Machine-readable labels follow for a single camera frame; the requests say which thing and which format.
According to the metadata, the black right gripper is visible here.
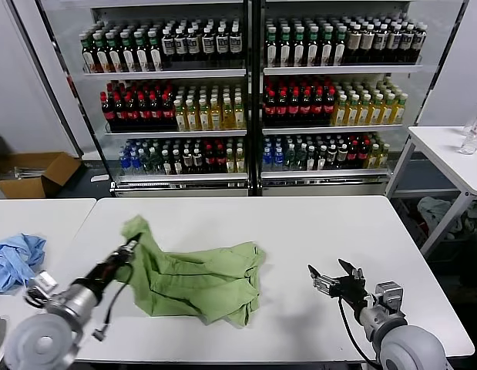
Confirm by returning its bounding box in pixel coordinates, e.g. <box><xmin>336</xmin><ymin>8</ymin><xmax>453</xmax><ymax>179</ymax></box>
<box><xmin>307</xmin><ymin>258</ymin><xmax>373</xmax><ymax>310</ymax></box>

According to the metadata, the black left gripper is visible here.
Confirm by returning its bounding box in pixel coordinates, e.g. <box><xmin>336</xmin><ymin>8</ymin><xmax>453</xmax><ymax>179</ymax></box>
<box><xmin>85</xmin><ymin>232</ymin><xmax>143</xmax><ymax>289</ymax></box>

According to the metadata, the green t-shirt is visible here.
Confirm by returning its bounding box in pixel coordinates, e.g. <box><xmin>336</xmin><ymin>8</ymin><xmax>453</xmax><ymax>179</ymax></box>
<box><xmin>119</xmin><ymin>214</ymin><xmax>267</xmax><ymax>328</ymax></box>

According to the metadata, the pile of clothes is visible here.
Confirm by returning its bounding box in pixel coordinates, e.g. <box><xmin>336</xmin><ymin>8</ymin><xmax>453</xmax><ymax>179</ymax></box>
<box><xmin>415</xmin><ymin>196</ymin><xmax>477</xmax><ymax>242</ymax></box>

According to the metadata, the open cardboard box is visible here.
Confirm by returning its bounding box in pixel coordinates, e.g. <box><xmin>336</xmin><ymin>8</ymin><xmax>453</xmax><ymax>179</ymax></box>
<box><xmin>0</xmin><ymin>152</ymin><xmax>83</xmax><ymax>200</ymax></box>

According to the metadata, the crumpled light blue shirt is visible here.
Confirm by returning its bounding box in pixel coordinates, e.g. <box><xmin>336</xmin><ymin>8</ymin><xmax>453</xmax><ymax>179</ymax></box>
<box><xmin>0</xmin><ymin>233</ymin><xmax>47</xmax><ymax>296</ymax></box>

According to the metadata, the white side table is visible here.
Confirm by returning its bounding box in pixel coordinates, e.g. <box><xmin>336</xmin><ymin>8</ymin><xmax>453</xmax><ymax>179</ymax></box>
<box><xmin>384</xmin><ymin>126</ymin><xmax>477</xmax><ymax>257</ymax></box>

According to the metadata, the glass door beverage cooler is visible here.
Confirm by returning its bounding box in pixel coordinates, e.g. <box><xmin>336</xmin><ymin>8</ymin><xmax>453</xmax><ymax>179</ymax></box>
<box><xmin>254</xmin><ymin>0</ymin><xmax>426</xmax><ymax>197</ymax></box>
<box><xmin>90</xmin><ymin>0</ymin><xmax>257</xmax><ymax>197</ymax></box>

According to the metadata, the clear plastic bottle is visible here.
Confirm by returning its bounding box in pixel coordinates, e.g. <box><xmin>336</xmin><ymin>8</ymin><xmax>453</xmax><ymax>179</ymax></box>
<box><xmin>460</xmin><ymin>127</ymin><xmax>477</xmax><ymax>155</ymax></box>

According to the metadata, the green cap dark tea bottle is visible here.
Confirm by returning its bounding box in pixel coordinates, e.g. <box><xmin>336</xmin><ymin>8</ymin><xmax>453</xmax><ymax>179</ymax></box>
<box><xmin>147</xmin><ymin>30</ymin><xmax>163</xmax><ymax>72</ymax></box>
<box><xmin>120</xmin><ymin>32</ymin><xmax>137</xmax><ymax>72</ymax></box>
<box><xmin>106</xmin><ymin>32</ymin><xmax>123</xmax><ymax>73</ymax></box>
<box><xmin>321</xmin><ymin>25</ymin><xmax>335</xmax><ymax>67</ymax></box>
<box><xmin>279</xmin><ymin>25</ymin><xmax>293</xmax><ymax>67</ymax></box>
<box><xmin>82</xmin><ymin>34</ymin><xmax>97</xmax><ymax>74</ymax></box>
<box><xmin>293</xmin><ymin>25</ymin><xmax>307</xmax><ymax>67</ymax></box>
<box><xmin>307</xmin><ymin>25</ymin><xmax>321</xmax><ymax>67</ymax></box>
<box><xmin>334</xmin><ymin>25</ymin><xmax>348</xmax><ymax>66</ymax></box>
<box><xmin>133</xmin><ymin>31</ymin><xmax>150</xmax><ymax>72</ymax></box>
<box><xmin>93</xmin><ymin>33</ymin><xmax>110</xmax><ymax>73</ymax></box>
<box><xmin>266</xmin><ymin>25</ymin><xmax>280</xmax><ymax>67</ymax></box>

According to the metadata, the open glass cooler door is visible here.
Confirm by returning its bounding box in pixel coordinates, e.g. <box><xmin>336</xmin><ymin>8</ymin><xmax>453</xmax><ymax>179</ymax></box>
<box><xmin>384</xmin><ymin>0</ymin><xmax>470</xmax><ymax>198</ymax></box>
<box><xmin>8</xmin><ymin>0</ymin><xmax>118</xmax><ymax>190</ymax></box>

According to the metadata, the white cap dark label bottle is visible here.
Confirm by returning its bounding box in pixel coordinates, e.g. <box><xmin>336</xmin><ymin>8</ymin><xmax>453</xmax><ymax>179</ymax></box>
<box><xmin>413</xmin><ymin>25</ymin><xmax>426</xmax><ymax>65</ymax></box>
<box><xmin>201</xmin><ymin>25</ymin><xmax>216</xmax><ymax>62</ymax></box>
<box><xmin>186</xmin><ymin>25</ymin><xmax>202</xmax><ymax>62</ymax></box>
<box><xmin>387</xmin><ymin>24</ymin><xmax>401</xmax><ymax>65</ymax></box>
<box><xmin>374</xmin><ymin>24</ymin><xmax>388</xmax><ymax>65</ymax></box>
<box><xmin>401</xmin><ymin>24</ymin><xmax>415</xmax><ymax>65</ymax></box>
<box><xmin>162</xmin><ymin>27</ymin><xmax>176</xmax><ymax>62</ymax></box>
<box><xmin>229</xmin><ymin>23</ymin><xmax>243</xmax><ymax>61</ymax></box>
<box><xmin>216</xmin><ymin>24</ymin><xmax>230</xmax><ymax>61</ymax></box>
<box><xmin>174</xmin><ymin>26</ymin><xmax>188</xmax><ymax>62</ymax></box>

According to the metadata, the white cap tan label bottle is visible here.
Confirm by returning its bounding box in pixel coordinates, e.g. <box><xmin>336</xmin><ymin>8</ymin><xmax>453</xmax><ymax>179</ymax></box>
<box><xmin>347</xmin><ymin>23</ymin><xmax>361</xmax><ymax>65</ymax></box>
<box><xmin>360</xmin><ymin>23</ymin><xmax>375</xmax><ymax>65</ymax></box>

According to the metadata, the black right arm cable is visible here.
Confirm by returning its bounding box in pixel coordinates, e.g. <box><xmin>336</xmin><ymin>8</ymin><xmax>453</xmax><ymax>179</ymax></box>
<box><xmin>338</xmin><ymin>296</ymin><xmax>381</xmax><ymax>367</ymax></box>

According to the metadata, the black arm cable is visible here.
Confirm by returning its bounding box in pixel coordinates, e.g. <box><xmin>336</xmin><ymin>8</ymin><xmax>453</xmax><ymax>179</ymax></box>
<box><xmin>338</xmin><ymin>296</ymin><xmax>381</xmax><ymax>367</ymax></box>
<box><xmin>92</xmin><ymin>264</ymin><xmax>134</xmax><ymax>342</ymax></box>

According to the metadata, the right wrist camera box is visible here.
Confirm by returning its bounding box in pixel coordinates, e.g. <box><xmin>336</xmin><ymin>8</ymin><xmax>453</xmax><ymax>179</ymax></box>
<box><xmin>374</xmin><ymin>281</ymin><xmax>404</xmax><ymax>319</ymax></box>

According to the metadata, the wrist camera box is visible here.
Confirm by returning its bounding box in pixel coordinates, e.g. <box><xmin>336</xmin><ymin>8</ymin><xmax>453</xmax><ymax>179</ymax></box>
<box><xmin>28</xmin><ymin>271</ymin><xmax>59</xmax><ymax>308</ymax></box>
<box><xmin>374</xmin><ymin>281</ymin><xmax>404</xmax><ymax>319</ymax></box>

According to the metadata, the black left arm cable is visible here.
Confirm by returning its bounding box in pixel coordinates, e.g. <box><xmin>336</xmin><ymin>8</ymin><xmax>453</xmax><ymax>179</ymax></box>
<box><xmin>92</xmin><ymin>264</ymin><xmax>134</xmax><ymax>342</ymax></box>

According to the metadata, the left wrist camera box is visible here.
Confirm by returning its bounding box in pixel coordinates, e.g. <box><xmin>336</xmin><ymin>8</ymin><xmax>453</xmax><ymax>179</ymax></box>
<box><xmin>28</xmin><ymin>271</ymin><xmax>59</xmax><ymax>308</ymax></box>

